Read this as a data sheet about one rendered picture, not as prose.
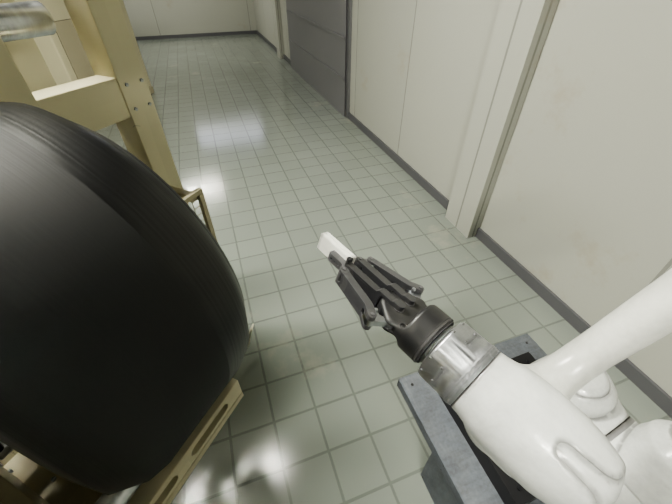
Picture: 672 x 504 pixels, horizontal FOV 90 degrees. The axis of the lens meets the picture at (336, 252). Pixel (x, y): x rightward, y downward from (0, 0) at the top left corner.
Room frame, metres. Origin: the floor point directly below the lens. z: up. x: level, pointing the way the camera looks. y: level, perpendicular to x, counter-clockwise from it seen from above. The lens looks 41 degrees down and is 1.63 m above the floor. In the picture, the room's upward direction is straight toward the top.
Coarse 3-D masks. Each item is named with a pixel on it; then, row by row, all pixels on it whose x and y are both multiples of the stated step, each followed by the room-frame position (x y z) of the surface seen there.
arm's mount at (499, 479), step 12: (516, 360) 0.54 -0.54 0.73; (528, 360) 0.54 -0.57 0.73; (480, 372) 0.51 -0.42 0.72; (456, 420) 0.39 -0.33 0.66; (480, 456) 0.30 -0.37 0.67; (492, 468) 0.27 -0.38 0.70; (492, 480) 0.25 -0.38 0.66; (504, 480) 0.24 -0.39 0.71; (504, 492) 0.22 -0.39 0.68; (516, 492) 0.22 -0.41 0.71; (528, 492) 0.22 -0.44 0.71
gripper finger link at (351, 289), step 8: (344, 272) 0.34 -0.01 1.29; (336, 280) 0.34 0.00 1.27; (344, 280) 0.33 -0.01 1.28; (352, 280) 0.33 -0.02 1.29; (344, 288) 0.32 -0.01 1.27; (352, 288) 0.31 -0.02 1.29; (360, 288) 0.31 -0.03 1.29; (352, 296) 0.31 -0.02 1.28; (360, 296) 0.30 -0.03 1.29; (352, 304) 0.30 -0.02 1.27; (360, 304) 0.29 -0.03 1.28; (368, 304) 0.29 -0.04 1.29; (360, 312) 0.28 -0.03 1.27; (368, 312) 0.27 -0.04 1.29; (360, 320) 0.28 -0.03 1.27; (368, 328) 0.26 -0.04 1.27
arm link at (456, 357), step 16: (448, 336) 0.23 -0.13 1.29; (464, 336) 0.24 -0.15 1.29; (480, 336) 0.24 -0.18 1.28; (432, 352) 0.22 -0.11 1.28; (448, 352) 0.22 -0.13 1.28; (464, 352) 0.21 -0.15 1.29; (480, 352) 0.21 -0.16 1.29; (496, 352) 0.22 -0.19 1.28; (432, 368) 0.21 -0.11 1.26; (448, 368) 0.20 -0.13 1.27; (464, 368) 0.20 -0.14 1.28; (480, 368) 0.20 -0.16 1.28; (432, 384) 0.20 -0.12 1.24; (448, 384) 0.19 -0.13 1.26; (464, 384) 0.18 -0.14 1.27; (448, 400) 0.18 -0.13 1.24
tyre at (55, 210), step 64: (0, 128) 0.38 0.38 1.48; (64, 128) 0.41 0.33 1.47; (0, 192) 0.29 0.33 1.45; (64, 192) 0.31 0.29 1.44; (128, 192) 0.35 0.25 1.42; (0, 256) 0.23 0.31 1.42; (64, 256) 0.25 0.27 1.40; (128, 256) 0.28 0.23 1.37; (192, 256) 0.33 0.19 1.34; (0, 320) 0.18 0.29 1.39; (64, 320) 0.20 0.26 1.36; (128, 320) 0.23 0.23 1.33; (192, 320) 0.27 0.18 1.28; (0, 384) 0.15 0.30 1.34; (64, 384) 0.16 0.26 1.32; (128, 384) 0.18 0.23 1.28; (192, 384) 0.22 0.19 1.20; (64, 448) 0.13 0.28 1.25; (128, 448) 0.14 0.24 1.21
